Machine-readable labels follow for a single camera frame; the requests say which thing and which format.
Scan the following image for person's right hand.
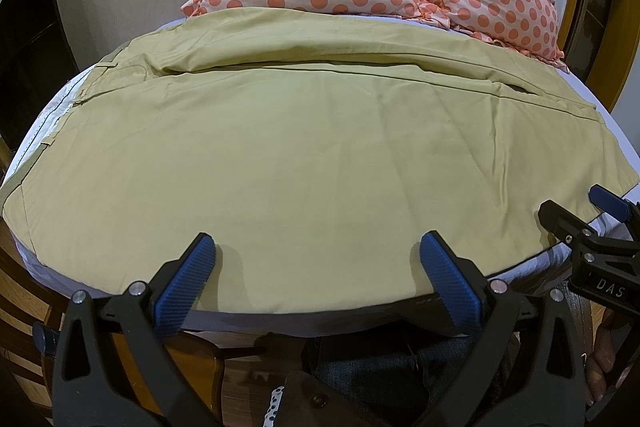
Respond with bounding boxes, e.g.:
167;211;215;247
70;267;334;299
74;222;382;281
585;309;620;407

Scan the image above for wooden door frame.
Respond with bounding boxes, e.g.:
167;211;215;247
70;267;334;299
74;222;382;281
504;0;640;113

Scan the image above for olive green pants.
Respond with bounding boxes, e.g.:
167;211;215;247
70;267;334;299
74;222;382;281
0;6;640;313

